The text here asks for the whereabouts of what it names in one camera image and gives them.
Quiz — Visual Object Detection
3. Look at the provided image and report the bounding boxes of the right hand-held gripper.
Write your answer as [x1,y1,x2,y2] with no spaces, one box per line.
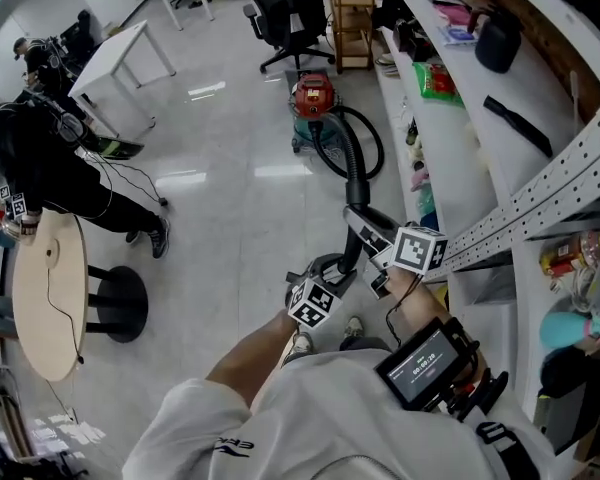
[343,205,449,300]

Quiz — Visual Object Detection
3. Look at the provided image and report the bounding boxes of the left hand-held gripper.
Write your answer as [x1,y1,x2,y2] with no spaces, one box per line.
[284,252,357,330]

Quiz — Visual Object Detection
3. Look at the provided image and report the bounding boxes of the black vacuum hose and wand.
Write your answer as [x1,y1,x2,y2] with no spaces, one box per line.
[309,105,385,275]

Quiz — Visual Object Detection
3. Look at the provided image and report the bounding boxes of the person's left forearm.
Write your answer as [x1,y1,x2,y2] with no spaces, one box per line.
[204,307,301,409]

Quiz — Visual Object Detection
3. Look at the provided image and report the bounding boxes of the person's right forearm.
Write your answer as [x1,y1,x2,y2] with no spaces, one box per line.
[387,270,454,349]

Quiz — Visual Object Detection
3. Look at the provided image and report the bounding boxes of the red teal vacuum cleaner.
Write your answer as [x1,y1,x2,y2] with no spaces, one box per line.
[288,71,349,157]

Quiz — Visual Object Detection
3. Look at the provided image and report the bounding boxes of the teal folded cloth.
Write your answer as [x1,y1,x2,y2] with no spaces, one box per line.
[417,187,439,219]

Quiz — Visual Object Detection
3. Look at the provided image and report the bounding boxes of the person's dark trousers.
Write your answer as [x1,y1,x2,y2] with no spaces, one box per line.
[338,335,394,357]

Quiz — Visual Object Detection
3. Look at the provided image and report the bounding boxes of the person's left shoe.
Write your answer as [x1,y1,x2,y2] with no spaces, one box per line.
[282,331,315,367]

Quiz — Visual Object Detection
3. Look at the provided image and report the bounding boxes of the white metal shelving rack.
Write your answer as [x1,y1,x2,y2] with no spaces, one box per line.
[374,0,600,480]

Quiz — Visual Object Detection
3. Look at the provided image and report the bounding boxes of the black wrist-mounted screen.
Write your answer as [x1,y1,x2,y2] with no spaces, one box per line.
[373,316,510,422]

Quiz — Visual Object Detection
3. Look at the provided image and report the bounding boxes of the person's white sweatshirt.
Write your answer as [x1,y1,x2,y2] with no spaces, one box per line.
[122,347,556,480]

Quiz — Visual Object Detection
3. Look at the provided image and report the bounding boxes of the green snack bag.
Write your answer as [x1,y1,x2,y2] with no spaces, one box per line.
[412,61,465,108]

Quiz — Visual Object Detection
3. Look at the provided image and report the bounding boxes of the stack of plates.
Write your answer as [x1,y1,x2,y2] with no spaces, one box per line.
[374,52,399,77]

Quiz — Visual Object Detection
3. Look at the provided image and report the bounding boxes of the black crevice nozzle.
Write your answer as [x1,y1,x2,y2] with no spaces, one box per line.
[482,95,554,158]

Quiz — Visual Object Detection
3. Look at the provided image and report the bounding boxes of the wooden trolley cart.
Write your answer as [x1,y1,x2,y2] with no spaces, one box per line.
[326,0,381,75]

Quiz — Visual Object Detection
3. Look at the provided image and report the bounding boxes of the blue white packet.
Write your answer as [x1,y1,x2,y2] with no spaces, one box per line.
[437,23,479,48]

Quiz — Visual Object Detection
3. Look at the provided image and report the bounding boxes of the red label drink bottle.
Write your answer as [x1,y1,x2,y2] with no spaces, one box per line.
[538,230,600,279]

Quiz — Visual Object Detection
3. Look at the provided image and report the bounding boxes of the black cylindrical container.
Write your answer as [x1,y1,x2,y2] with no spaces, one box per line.
[474,10,524,74]

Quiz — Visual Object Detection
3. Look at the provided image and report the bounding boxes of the pink cloth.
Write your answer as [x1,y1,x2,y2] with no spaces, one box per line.
[432,2,474,27]

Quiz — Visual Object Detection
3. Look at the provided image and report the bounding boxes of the black mesh office chair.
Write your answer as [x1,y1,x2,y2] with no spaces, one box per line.
[242,0,337,75]

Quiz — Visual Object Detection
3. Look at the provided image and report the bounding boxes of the teal spray bottle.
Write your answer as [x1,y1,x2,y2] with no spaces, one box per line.
[538,310,600,352]

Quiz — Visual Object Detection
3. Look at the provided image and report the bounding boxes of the black round container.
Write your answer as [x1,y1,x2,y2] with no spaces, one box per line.
[539,347,600,399]

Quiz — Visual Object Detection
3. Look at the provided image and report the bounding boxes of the round wooden table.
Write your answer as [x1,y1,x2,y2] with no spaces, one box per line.
[12,212,149,383]

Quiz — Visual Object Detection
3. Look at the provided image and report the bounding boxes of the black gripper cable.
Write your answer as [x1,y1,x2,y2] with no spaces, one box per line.
[384,272,426,349]

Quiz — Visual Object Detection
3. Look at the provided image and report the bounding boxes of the black power adapter cable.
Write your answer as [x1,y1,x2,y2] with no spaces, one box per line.
[99,160,170,208]

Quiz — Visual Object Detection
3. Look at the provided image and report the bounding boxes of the black shoulder strap buckle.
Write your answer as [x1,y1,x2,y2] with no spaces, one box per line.
[474,420,541,480]

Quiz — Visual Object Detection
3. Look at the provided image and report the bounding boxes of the black table cable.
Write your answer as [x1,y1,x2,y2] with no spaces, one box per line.
[46,250,86,364]

